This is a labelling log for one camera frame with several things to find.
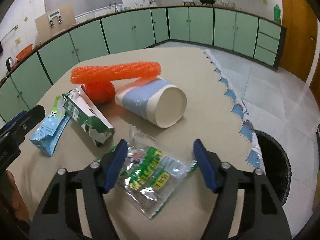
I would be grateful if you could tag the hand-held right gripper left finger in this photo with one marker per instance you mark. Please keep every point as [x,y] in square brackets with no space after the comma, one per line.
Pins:
[116,165]

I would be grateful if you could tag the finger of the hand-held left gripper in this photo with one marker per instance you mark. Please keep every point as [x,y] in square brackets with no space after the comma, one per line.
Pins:
[16,120]
[32,118]

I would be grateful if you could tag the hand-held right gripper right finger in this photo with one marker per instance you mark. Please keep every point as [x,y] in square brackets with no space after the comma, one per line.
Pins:
[206,167]

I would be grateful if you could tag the light blue milk carton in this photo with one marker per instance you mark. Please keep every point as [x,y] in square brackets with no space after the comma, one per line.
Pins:
[48,132]

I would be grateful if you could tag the green printed plastic wrapper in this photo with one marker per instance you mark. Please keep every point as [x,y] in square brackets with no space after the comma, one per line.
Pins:
[150,172]

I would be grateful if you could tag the green milk carton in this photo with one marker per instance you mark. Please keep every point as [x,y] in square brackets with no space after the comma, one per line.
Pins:
[87,115]

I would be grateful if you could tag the black trash bin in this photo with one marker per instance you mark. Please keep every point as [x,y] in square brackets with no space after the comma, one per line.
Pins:
[275,160]

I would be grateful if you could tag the short orange foam net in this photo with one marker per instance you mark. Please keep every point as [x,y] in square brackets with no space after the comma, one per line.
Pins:
[100,93]

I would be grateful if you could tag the blue white paper cup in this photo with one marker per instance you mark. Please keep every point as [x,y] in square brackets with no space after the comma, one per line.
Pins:
[155,102]

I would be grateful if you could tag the long orange foam net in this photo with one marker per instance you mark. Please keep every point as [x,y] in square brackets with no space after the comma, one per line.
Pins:
[115,72]

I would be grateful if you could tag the person's left forearm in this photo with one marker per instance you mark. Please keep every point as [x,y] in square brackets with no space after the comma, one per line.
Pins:
[15,197]

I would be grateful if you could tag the electric kettle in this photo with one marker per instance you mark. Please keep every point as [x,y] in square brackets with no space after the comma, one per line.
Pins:
[9,63]

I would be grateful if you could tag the white patterned under cloth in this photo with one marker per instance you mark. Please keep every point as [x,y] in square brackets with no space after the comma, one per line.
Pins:
[250,123]

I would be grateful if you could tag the orange basket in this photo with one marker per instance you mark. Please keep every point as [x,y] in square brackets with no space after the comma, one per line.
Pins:
[23,52]

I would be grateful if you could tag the table with beige cloth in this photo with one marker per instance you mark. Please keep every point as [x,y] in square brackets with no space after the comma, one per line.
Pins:
[205,92]

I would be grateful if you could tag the wooden board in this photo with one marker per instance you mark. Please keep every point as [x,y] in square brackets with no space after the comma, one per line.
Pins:
[67,15]

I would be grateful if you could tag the metal faucet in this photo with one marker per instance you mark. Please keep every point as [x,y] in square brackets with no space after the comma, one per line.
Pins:
[113,3]

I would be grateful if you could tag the green lower kitchen cabinets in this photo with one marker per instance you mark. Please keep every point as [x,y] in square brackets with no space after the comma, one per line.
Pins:
[190,25]

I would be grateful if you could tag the wide wooden door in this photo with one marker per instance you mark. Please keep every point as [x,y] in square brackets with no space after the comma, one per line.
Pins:
[295,30]

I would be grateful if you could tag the black wok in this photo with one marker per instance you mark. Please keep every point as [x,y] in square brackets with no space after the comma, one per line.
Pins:
[207,0]

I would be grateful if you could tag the green bottle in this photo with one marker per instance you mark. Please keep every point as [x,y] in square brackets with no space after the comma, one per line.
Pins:
[277,13]

